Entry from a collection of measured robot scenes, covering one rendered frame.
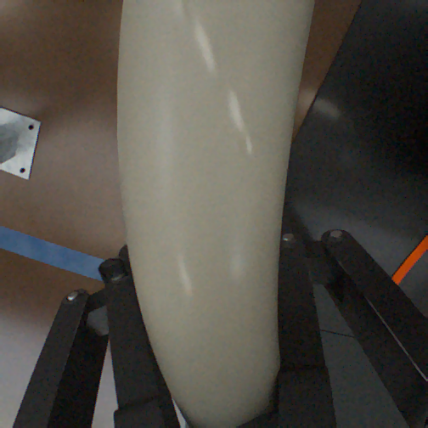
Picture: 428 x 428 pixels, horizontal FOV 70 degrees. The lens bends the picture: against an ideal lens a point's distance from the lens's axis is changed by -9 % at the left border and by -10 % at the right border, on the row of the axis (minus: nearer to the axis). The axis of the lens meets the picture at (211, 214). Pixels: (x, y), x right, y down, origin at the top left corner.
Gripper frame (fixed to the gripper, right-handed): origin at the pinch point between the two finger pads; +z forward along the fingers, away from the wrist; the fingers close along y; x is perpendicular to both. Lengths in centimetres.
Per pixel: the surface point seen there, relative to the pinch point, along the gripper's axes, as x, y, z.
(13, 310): -65, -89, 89
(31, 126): 2, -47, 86
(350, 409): -56, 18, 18
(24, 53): 23, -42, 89
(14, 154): -5, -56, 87
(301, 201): -41, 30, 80
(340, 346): -59, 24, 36
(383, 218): -54, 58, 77
